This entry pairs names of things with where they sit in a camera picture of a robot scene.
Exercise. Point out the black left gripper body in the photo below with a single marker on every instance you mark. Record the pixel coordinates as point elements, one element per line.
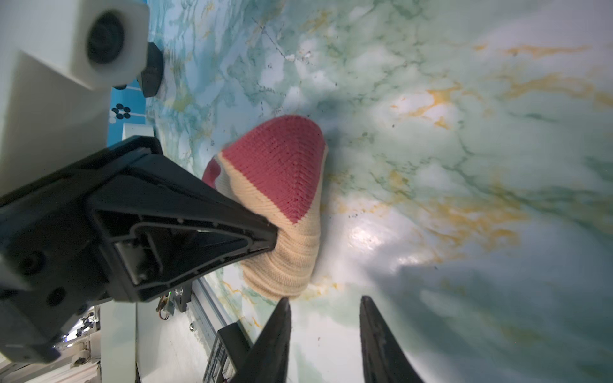
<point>49,270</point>

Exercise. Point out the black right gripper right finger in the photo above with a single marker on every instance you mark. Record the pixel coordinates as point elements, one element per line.
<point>382,358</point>

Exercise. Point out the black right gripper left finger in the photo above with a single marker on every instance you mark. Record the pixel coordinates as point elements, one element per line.
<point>267,360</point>

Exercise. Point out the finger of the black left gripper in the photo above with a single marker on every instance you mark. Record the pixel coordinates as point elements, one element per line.
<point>161,227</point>

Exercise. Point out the tan maroon striped sock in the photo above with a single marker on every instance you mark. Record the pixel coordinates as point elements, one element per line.
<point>275,171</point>

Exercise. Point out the black computer mouse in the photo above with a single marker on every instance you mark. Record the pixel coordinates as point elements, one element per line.
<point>151,77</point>

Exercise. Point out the aluminium front rail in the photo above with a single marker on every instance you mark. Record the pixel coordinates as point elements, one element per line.
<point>209,314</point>

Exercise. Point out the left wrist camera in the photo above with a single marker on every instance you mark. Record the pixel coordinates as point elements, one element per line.
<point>60,61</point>

